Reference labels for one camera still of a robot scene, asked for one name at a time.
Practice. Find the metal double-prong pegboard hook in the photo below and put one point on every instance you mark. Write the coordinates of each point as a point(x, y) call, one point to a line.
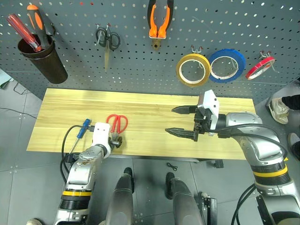
point(196, 50)
point(267, 55)
point(98, 35)

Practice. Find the grey perforated pegboard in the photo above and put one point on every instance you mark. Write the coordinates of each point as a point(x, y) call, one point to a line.
point(140, 70)

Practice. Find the white pliers holder bracket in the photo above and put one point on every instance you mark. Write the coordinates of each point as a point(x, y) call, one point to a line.
point(157, 37)

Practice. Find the dark grey rounded leg shell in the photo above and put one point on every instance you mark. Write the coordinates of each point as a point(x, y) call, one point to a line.
point(120, 199)
point(185, 201)

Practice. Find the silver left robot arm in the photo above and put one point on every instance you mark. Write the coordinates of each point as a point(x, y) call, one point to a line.
point(79, 168)

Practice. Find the white worn sneaker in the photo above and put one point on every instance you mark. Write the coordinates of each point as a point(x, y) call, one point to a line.
point(279, 112)

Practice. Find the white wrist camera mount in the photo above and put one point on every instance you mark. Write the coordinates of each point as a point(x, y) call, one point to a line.
point(211, 105)
point(101, 136)

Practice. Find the orange and black screwdriver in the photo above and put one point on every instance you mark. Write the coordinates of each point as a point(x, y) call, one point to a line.
point(38, 22)

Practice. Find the black cup mounting bracket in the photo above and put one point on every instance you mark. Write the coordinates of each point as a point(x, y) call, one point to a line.
point(50, 27)

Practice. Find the black metal frame with caster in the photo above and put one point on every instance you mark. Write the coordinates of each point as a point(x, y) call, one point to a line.
point(208, 208)

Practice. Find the orange and black pliers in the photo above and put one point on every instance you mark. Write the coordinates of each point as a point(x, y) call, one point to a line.
point(161, 25)

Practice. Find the red tape roll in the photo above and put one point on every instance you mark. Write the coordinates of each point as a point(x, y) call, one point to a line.
point(259, 66)

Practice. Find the blue tape roll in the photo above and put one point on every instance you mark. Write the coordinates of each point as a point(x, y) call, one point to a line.
point(239, 57)

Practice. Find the black trouser leg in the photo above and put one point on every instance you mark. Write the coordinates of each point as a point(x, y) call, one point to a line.
point(293, 102)

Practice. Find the grey shoe toe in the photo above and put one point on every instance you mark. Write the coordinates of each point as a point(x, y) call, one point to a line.
point(34, 222)

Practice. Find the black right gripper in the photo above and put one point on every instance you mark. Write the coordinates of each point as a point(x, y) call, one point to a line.
point(202, 123)

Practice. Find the grey and black shoe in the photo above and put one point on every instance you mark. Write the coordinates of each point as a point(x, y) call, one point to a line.
point(294, 146)

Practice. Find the dark brown cylindrical tool cup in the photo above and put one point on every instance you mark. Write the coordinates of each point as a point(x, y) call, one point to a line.
point(48, 63)

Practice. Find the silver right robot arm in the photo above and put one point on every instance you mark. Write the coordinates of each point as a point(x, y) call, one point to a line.
point(262, 145)

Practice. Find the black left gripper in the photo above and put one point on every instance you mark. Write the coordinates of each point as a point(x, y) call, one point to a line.
point(112, 142)

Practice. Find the black table foot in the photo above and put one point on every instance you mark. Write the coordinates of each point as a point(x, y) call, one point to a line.
point(216, 163)

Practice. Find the yellow tape roll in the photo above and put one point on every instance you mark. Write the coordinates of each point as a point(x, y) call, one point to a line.
point(204, 73)

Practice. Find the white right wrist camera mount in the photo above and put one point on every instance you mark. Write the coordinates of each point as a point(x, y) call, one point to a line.
point(211, 105)

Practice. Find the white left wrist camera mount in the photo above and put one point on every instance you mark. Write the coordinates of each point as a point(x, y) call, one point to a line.
point(101, 136)

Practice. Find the pale green sheet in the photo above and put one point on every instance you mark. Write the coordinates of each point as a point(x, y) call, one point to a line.
point(5, 78)

